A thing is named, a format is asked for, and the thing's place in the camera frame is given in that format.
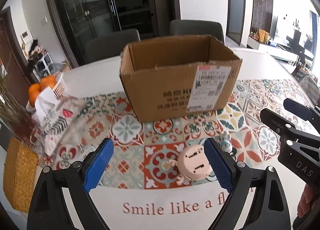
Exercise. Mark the brown wooden door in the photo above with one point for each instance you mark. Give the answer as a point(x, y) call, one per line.
point(12, 52)

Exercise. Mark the white plastic basket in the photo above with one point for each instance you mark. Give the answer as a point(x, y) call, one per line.
point(60, 87)

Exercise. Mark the tile patterned tablecloth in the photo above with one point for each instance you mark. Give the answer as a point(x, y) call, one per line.
point(130, 124)

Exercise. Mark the small cardboard carton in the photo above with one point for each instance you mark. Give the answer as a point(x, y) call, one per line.
point(67, 66)

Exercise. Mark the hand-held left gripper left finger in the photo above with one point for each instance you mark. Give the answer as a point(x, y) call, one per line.
point(98, 167)

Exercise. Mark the white wall switch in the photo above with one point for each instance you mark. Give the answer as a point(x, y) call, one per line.
point(44, 21)

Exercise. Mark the television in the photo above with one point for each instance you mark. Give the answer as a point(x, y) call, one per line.
point(287, 34)

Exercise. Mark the person's right hand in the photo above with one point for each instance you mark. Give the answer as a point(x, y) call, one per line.
point(306, 202)

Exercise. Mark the yellow paper bag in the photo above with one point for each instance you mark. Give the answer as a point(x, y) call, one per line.
point(263, 36)

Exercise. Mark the black glass door cabinet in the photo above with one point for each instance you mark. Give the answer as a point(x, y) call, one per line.
point(87, 7)

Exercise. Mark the yellow woven basket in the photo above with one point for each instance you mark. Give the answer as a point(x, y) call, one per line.
point(20, 175)

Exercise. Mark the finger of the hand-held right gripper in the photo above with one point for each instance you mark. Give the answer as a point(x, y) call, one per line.
point(300, 109)
point(275, 122)

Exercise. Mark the small white blue figurine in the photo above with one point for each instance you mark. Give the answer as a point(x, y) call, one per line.
point(226, 144)

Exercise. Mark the cluttered white storage rack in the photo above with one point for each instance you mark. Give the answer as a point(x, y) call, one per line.
point(43, 63)

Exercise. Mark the white television console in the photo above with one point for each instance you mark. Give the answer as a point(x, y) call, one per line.
point(257, 44)

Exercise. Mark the pink round toy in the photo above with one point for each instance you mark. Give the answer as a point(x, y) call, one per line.
point(192, 165)

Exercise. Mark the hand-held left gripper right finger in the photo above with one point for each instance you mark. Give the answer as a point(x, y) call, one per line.
point(218, 167)

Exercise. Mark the brown cardboard box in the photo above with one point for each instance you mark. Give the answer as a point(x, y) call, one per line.
point(162, 87)

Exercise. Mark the dark interior door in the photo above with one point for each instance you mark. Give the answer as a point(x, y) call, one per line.
point(236, 7)

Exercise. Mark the fabric covered tissue box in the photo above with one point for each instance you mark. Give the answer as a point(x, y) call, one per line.
point(57, 119)

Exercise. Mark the dark grey dining chair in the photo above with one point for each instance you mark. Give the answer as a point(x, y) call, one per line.
point(110, 44)
point(195, 28)

